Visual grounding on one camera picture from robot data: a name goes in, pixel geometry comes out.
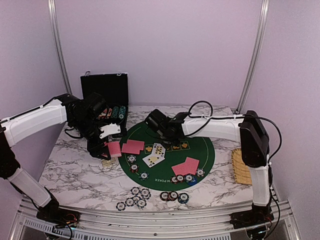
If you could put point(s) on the toppled brown hundred chip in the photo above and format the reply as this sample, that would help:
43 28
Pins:
164 196

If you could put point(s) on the round green poker mat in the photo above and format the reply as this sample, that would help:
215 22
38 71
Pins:
200 148

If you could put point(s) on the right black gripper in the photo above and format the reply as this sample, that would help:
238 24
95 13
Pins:
172 143

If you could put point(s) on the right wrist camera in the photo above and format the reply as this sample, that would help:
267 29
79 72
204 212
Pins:
157 121

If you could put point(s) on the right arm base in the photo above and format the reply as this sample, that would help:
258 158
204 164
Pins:
249 218

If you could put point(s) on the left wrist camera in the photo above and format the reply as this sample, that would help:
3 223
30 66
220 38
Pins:
109 129

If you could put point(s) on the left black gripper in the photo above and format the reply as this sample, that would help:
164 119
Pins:
95 148

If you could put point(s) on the front aluminium rail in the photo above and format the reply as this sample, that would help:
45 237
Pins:
192 224

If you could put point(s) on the left aluminium frame post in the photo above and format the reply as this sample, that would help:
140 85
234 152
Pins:
58 45

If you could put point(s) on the card deck in case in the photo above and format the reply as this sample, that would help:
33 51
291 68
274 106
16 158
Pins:
106 113

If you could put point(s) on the black poker chip case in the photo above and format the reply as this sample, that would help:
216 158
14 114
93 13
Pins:
113 87

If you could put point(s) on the woven bamboo mat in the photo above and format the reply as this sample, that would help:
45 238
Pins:
240 170

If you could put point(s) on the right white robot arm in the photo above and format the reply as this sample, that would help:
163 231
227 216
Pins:
247 129

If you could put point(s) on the green chip row in case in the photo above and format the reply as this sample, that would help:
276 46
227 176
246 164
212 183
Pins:
115 112

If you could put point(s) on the blue small blind button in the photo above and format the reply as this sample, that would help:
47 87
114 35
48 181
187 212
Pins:
192 182

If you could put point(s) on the scattered blue ten chip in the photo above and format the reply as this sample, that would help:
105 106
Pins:
135 191
130 202
121 206
136 198
141 203

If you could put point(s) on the right aluminium frame post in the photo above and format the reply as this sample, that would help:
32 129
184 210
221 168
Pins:
257 47

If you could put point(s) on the blue chips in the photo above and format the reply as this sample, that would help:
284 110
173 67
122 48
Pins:
131 159
200 172

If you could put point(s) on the teal chip row in case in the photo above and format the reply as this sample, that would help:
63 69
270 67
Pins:
122 112

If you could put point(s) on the gold blue card box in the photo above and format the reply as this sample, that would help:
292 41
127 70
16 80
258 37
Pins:
108 163

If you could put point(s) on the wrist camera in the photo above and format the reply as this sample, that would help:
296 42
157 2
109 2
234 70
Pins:
109 129
157 121

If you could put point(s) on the brown chip stack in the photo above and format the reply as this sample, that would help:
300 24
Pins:
172 195

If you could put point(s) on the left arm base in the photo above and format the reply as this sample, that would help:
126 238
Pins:
59 216

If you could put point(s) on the teal chip stack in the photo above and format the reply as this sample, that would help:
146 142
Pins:
183 198

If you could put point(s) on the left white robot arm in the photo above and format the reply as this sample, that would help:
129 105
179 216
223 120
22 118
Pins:
81 114

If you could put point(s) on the aluminium frame post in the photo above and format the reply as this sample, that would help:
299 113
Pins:
58 45
257 47

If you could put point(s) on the red playing card deck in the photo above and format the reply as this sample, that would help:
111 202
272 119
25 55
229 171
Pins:
114 149

